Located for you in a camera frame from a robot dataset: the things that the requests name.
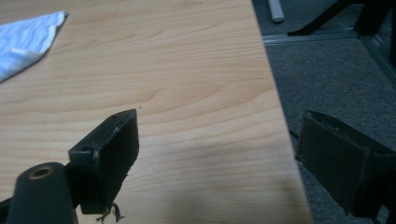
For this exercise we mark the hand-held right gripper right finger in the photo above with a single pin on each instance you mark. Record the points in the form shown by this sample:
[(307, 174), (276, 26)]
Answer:
[(336, 155)]

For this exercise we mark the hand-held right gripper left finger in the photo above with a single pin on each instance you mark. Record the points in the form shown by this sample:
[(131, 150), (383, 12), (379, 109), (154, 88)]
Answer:
[(109, 155)]

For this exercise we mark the blue white striped towel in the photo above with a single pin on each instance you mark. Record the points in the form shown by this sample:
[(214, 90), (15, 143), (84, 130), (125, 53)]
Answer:
[(23, 43)]

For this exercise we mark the grey tube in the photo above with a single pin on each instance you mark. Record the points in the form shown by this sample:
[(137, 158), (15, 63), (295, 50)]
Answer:
[(275, 11)]

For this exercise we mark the metal floor rail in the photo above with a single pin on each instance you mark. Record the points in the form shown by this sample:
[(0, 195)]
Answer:
[(311, 36)]

